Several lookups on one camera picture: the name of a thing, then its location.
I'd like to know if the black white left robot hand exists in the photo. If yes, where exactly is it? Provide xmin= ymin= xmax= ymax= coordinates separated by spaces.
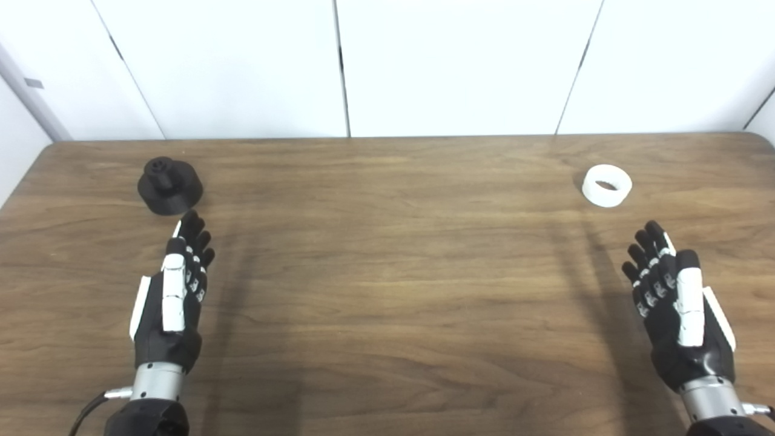
xmin=129 ymin=210 xmax=216 ymax=374

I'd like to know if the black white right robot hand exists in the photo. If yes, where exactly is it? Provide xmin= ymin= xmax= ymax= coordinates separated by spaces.
xmin=622 ymin=220 xmax=737 ymax=393

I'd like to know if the round black part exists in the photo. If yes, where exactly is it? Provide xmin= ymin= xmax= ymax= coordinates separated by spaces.
xmin=137 ymin=157 xmax=203 ymax=216

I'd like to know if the white ring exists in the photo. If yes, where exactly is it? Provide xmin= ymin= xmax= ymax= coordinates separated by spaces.
xmin=582 ymin=164 xmax=633 ymax=208

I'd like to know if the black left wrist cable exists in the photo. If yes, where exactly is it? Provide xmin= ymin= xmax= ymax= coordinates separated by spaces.
xmin=68 ymin=388 xmax=133 ymax=436

